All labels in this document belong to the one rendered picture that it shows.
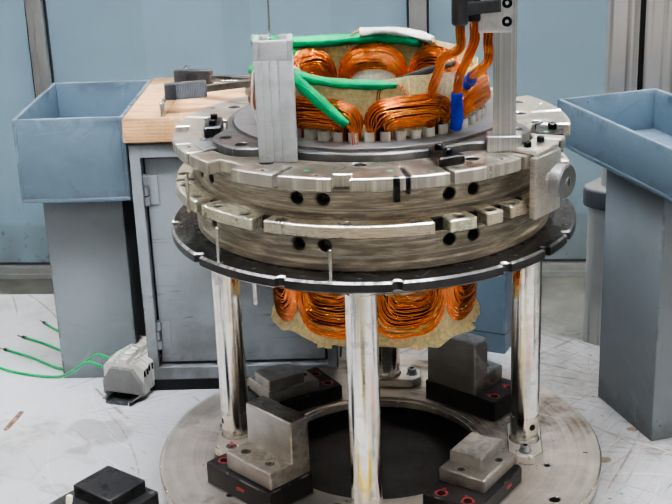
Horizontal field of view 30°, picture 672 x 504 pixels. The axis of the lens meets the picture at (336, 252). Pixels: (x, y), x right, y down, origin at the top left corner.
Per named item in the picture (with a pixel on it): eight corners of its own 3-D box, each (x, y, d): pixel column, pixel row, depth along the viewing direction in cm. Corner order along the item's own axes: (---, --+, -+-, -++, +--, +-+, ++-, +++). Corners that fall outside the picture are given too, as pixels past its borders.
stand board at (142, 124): (123, 144, 119) (120, 119, 119) (155, 99, 137) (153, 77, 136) (333, 138, 119) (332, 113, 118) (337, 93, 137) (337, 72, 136)
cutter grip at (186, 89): (165, 101, 119) (164, 84, 118) (164, 99, 120) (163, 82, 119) (207, 97, 120) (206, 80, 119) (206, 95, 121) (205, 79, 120)
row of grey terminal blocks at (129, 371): (137, 407, 125) (133, 369, 123) (95, 401, 126) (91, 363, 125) (183, 366, 133) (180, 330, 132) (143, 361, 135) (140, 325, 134)
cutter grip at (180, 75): (174, 85, 125) (172, 69, 125) (177, 83, 126) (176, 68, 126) (211, 86, 124) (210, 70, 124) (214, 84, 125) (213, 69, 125)
